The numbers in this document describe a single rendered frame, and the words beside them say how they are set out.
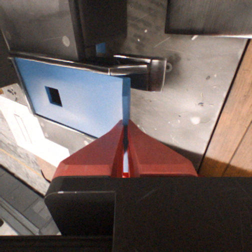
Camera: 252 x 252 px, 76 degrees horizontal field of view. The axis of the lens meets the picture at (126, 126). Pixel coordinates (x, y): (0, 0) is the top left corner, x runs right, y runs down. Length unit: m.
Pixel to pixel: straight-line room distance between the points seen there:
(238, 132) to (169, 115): 0.08
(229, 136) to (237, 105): 0.04
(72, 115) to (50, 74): 0.05
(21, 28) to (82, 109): 0.09
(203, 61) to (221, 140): 0.10
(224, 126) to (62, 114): 0.19
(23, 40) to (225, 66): 0.20
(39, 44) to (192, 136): 0.20
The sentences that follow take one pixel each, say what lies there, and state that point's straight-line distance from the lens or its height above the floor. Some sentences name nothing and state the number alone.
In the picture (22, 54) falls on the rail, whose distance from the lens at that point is 0.21.
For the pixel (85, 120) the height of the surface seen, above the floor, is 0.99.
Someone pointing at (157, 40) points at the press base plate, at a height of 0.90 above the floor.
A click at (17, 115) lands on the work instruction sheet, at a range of 0.56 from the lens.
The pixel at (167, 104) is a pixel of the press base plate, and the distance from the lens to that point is 0.22.
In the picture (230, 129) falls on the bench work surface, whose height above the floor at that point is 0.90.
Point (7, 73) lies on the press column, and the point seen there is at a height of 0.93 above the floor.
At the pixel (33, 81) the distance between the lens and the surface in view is 0.21.
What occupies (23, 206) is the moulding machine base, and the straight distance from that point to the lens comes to 5.64.
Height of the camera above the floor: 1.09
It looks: 45 degrees down
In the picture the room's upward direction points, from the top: 136 degrees counter-clockwise
